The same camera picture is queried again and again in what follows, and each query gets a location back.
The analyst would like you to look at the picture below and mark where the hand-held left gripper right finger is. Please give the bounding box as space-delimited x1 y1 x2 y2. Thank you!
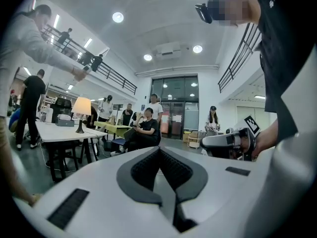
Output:
158 147 209 234

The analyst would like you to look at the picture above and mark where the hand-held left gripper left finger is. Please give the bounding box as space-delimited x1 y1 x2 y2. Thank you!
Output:
116 147 163 207

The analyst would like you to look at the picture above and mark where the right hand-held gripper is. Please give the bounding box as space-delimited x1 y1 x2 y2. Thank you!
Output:
200 115 262 162

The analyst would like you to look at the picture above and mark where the cream shade table lamp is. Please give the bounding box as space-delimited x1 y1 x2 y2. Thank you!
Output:
71 97 92 134

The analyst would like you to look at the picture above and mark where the person's right forearm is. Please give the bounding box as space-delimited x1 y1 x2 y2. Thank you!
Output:
251 118 279 161

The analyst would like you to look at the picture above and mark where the round wooden trolley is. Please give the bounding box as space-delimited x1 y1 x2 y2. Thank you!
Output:
187 131 203 150

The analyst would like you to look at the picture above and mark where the dark glass entrance door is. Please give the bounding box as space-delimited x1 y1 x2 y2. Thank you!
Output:
150 75 200 141

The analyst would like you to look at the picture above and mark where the yellow-green table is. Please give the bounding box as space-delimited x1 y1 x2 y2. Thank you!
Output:
94 120 133 139

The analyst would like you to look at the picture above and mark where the black balcony railing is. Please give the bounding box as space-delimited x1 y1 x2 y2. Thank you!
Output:
41 23 138 96
217 22 262 94

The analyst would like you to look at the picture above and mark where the grey box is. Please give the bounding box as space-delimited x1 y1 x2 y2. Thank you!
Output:
55 114 75 127

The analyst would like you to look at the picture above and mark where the white table with black legs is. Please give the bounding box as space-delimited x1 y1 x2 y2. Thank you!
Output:
35 120 108 183

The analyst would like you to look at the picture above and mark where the white ceiling air conditioner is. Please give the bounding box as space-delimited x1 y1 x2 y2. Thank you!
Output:
155 42 183 60

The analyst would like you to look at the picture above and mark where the black office chair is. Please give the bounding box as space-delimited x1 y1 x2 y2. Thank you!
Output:
50 97 73 124

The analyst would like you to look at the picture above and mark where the person's black shirt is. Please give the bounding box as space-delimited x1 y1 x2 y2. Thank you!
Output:
252 0 317 144

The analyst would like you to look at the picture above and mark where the person's head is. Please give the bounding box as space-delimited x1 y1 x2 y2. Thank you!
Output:
207 0 261 28

